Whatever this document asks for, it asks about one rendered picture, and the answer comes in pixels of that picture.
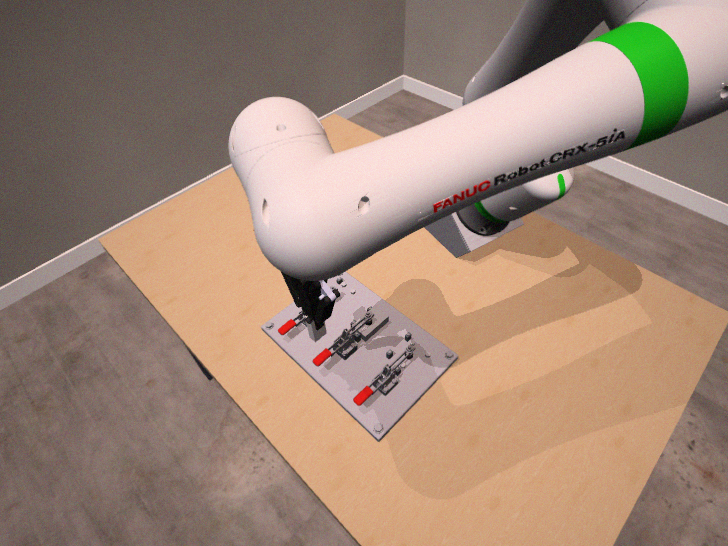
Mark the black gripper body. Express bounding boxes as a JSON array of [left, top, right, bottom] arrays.
[[306, 279, 328, 293]]

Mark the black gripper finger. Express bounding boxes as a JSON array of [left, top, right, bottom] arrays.
[[281, 272, 312, 339], [298, 279, 340, 342]]

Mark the toggle clamp with red handle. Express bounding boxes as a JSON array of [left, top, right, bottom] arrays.
[[313, 311, 374, 366], [353, 345, 415, 406], [278, 286, 338, 335]]

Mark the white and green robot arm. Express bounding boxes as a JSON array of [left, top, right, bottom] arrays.
[[228, 0, 728, 281]]

